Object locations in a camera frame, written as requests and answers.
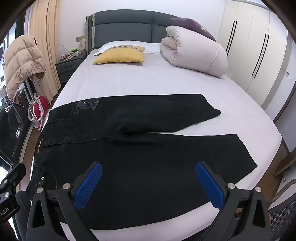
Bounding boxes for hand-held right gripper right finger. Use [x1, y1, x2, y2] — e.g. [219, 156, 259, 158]
[195, 161, 272, 241]

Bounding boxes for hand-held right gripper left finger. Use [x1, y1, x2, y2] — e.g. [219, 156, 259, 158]
[26, 161, 103, 241]

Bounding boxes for black pants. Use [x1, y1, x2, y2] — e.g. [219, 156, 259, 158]
[25, 94, 258, 230]

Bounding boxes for dark glossy cabinet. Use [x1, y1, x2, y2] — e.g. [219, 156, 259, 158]
[0, 81, 35, 163]

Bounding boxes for mesh office chair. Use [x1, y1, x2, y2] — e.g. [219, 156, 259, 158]
[269, 178, 296, 241]

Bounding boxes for red bag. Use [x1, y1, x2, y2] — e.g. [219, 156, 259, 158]
[28, 93, 50, 129]

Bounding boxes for bed with white sheet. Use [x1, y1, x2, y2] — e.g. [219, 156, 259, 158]
[20, 40, 283, 241]

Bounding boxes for grey nightstand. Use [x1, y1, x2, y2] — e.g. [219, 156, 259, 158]
[55, 54, 87, 83]

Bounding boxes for beige puffer jacket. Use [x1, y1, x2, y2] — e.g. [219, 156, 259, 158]
[3, 35, 47, 103]

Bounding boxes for yellow cloth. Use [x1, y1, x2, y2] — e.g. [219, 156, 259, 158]
[93, 46, 146, 65]

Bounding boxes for rolled white duvet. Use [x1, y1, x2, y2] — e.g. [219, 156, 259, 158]
[161, 25, 228, 78]

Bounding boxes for white wardrobe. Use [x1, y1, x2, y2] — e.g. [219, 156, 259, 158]
[216, 0, 296, 121]

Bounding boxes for white pillow with patterned band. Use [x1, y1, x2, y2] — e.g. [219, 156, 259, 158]
[94, 41, 163, 56]

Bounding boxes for beige curtain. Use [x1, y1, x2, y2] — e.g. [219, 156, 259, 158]
[28, 0, 62, 105]

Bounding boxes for purple pillow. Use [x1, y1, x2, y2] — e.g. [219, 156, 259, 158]
[170, 17, 216, 42]

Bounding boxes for grey padded headboard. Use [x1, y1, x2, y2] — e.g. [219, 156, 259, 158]
[86, 9, 183, 55]

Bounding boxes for white wire basket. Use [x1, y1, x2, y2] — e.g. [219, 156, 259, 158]
[60, 49, 80, 60]

